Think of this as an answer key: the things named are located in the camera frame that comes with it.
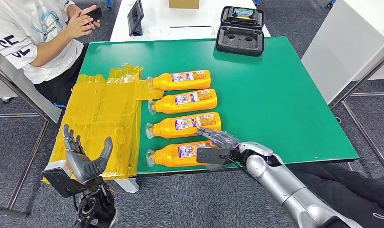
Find person's right hand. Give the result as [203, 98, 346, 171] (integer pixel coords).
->
[65, 14, 101, 39]

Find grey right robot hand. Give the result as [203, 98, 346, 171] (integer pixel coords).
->
[195, 127, 242, 172]

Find person's left hand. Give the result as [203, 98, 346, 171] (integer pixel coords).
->
[75, 4, 98, 16]

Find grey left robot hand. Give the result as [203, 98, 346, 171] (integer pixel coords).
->
[62, 123, 114, 185]

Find black smartphone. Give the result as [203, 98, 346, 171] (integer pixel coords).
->
[84, 7, 103, 22]

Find orange detergent bottle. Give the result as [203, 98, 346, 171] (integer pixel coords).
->
[147, 88, 218, 115]
[146, 69, 212, 92]
[145, 112, 222, 140]
[146, 141, 222, 168]

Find black tablet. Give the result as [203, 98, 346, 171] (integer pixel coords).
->
[127, 0, 145, 37]

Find white table foot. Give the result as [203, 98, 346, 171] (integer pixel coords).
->
[114, 178, 139, 194]

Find yellow taped cardboard mat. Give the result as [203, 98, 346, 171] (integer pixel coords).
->
[41, 64, 165, 185]

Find person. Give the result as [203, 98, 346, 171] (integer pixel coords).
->
[0, 0, 103, 109]

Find black foam-lined case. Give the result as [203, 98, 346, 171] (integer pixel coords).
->
[215, 6, 265, 57]

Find brown cardboard box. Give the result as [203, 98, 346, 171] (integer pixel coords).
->
[168, 0, 200, 10]

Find white table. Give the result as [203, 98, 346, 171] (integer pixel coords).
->
[109, 0, 271, 42]

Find white flat panel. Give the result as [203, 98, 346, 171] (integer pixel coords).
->
[168, 25, 215, 40]

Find black handheld controller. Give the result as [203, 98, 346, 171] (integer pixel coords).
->
[227, 7, 259, 21]

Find black garment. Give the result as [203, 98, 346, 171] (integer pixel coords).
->
[287, 163, 384, 228]

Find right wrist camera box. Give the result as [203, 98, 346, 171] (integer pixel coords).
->
[196, 146, 240, 165]

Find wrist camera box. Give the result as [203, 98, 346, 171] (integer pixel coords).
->
[41, 159, 85, 199]
[196, 146, 240, 165]

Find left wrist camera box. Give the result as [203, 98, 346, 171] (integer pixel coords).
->
[41, 159, 85, 199]

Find steel table frame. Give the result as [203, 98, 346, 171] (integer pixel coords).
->
[0, 47, 63, 220]
[329, 29, 384, 175]

